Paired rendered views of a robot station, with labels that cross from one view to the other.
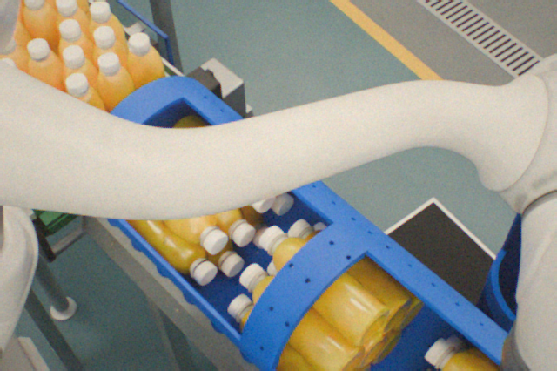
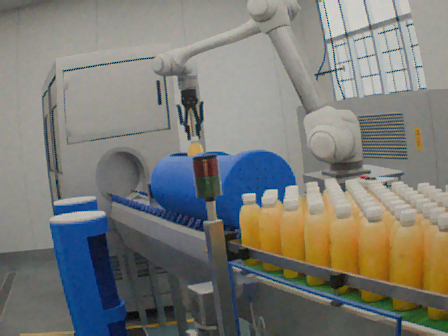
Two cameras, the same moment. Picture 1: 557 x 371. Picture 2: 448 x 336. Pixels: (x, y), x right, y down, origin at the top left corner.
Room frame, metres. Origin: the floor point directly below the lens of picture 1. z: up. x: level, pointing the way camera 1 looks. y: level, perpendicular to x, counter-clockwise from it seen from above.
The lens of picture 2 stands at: (2.78, 0.80, 1.32)
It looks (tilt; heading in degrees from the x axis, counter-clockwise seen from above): 4 degrees down; 200
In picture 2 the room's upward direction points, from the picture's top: 7 degrees counter-clockwise
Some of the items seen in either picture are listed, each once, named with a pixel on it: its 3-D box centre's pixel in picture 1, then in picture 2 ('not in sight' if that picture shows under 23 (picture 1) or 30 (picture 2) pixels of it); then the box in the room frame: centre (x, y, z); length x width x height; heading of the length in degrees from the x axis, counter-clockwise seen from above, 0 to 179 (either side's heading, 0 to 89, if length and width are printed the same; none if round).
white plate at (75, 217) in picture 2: not in sight; (76, 217); (0.76, -0.62, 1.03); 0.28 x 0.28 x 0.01
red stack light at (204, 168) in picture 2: not in sight; (205, 167); (1.42, 0.27, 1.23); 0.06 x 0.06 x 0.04
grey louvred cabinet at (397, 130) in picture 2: not in sight; (385, 191); (-1.55, 0.54, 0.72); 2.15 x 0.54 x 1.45; 35
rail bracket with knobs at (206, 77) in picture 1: (198, 99); (225, 248); (1.06, 0.16, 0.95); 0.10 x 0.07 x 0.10; 132
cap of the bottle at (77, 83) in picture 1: (77, 83); not in sight; (0.98, 0.37, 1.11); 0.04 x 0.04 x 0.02
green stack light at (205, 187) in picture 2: not in sight; (208, 186); (1.42, 0.27, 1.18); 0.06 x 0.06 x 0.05
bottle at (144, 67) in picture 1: (148, 79); (252, 232); (1.08, 0.26, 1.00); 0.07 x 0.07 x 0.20
